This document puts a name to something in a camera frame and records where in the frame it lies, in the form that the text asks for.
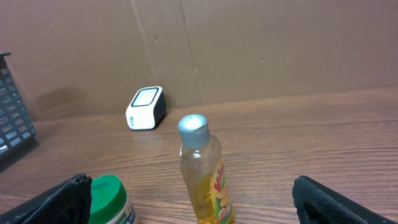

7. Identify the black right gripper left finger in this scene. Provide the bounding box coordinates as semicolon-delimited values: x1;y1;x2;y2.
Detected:
1;174;93;224

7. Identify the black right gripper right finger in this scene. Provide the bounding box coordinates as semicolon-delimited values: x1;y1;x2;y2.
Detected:
292;175;396;224

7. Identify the green lid jar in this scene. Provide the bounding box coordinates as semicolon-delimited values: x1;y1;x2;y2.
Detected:
88;175;141;224

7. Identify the yellow dish soap bottle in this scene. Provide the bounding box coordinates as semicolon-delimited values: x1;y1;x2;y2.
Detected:
178;114;235;223

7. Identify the white barcode scanner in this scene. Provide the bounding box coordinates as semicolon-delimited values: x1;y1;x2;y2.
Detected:
126;86;167;131

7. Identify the grey plastic mesh basket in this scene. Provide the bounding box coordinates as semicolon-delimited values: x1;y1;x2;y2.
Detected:
1;52;38;171

